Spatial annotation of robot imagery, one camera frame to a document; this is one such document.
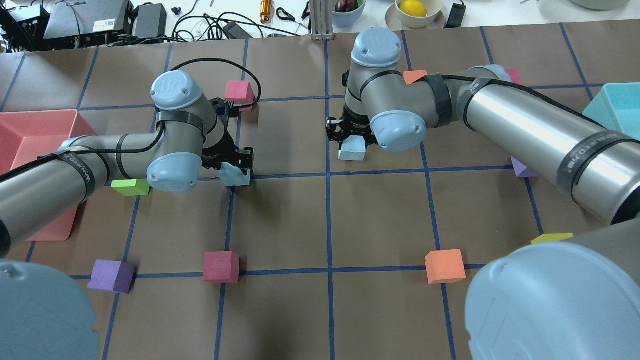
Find light blue block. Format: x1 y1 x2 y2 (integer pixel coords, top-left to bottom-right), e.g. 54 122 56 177
338 135 367 162
218 162 252 187

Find bowl with lemon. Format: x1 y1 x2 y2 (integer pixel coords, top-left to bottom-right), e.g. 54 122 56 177
385 0 445 31

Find far pink block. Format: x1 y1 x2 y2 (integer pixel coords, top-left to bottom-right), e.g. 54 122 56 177
505 68 522 85

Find orange block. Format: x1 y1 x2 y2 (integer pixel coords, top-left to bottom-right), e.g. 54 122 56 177
425 249 467 285
402 69 428 85

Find yellow block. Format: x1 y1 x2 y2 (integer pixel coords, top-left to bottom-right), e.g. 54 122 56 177
530 233 575 245

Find pink block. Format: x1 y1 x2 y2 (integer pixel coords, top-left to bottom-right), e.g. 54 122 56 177
202 250 242 285
224 80 256 105
505 68 522 85

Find light blue tray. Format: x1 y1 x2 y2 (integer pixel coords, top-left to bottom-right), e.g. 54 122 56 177
583 82 640 140

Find brass cylinder tool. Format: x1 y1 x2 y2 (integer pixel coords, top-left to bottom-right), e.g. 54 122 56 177
259 0 273 24

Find black electronics box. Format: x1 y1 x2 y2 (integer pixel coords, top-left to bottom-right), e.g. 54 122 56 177
43 0 134 50

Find purple block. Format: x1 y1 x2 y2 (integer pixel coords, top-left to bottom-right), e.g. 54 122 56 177
510 156 539 178
87 259 136 294

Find orange block left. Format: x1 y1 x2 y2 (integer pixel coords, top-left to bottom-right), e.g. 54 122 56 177
402 69 428 85

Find green block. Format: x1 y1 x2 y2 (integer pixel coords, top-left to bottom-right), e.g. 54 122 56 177
110 178 151 197

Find orange block right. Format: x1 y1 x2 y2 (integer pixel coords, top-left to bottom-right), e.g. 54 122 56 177
425 249 467 285

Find black power adapter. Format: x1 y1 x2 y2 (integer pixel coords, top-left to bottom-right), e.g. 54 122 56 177
132 3 167 39

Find black scissors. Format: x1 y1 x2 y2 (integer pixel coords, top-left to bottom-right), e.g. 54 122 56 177
275 7 310 30

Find aluminium frame post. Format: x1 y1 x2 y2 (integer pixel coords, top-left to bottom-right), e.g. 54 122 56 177
309 0 335 41

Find pink block left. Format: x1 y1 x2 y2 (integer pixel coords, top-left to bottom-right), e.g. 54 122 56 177
224 80 256 105

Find pink block right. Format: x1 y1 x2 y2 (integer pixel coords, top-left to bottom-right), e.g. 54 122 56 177
202 250 242 285

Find purple block near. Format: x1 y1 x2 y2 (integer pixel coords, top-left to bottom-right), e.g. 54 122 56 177
87 259 136 294

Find far purple block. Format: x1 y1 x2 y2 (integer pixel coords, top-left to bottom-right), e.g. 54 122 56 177
510 156 539 178

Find bowl with fruit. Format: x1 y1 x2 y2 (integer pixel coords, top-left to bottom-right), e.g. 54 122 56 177
332 0 366 28

